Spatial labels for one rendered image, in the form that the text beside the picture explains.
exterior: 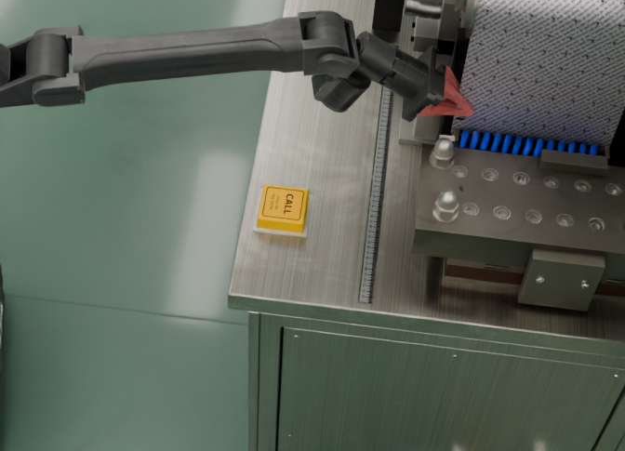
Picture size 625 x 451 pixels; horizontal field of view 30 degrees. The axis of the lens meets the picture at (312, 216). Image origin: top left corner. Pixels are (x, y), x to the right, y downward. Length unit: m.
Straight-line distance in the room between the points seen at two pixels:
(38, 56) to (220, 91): 1.63
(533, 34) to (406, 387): 0.60
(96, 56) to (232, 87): 1.63
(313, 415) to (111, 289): 0.96
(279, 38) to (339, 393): 0.62
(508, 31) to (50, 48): 0.62
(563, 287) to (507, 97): 0.28
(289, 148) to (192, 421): 0.92
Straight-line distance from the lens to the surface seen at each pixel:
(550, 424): 1.95
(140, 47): 1.60
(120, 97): 3.21
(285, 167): 1.85
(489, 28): 1.61
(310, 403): 1.95
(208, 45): 1.59
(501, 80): 1.68
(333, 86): 1.67
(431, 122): 1.86
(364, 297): 1.70
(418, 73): 1.66
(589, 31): 1.62
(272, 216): 1.75
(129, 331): 2.74
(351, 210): 1.80
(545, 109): 1.72
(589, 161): 1.73
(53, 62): 1.61
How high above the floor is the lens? 2.31
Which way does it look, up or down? 52 degrees down
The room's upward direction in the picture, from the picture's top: 4 degrees clockwise
